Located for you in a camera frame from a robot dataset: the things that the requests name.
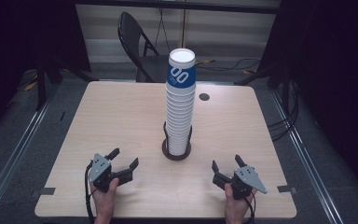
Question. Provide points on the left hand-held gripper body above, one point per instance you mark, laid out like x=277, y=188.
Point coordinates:
x=99, y=169

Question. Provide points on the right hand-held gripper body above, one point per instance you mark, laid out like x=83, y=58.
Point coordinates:
x=248, y=179

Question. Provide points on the tall stack of paper cups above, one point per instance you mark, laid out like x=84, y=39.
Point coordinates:
x=179, y=118

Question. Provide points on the person's right hand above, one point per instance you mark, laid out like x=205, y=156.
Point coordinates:
x=235, y=208

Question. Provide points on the person's left hand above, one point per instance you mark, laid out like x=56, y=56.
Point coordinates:
x=105, y=202

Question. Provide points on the grey floor tape strip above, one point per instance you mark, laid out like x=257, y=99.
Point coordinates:
x=286, y=188

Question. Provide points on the dark round table grommet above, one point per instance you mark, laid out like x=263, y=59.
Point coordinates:
x=204, y=96

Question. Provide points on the black metal stand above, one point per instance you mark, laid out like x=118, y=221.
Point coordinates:
x=42, y=87
x=261, y=76

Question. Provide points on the black folding chair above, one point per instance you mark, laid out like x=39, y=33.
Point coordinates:
x=130, y=34

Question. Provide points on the dark curtain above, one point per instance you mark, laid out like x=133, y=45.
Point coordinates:
x=18, y=46
x=332, y=62

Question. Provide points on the metal floor rail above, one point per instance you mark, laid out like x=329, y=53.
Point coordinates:
x=304, y=155
x=15, y=155

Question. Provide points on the black horizontal frame bar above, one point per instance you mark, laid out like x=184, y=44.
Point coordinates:
x=180, y=6

